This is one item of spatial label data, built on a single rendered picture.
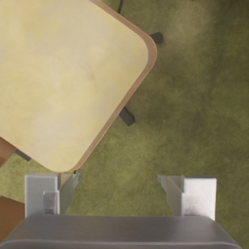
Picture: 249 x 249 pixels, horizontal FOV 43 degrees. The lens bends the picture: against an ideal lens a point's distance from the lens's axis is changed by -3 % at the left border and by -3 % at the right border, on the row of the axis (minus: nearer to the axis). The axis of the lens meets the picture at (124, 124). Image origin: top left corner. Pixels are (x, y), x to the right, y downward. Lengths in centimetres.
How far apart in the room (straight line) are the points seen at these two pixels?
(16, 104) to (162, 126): 74
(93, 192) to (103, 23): 91
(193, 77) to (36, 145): 76
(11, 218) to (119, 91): 33
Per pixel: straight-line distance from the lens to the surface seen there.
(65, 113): 70
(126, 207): 145
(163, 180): 16
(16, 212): 67
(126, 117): 126
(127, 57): 67
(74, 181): 16
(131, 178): 140
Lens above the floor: 129
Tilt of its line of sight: 77 degrees down
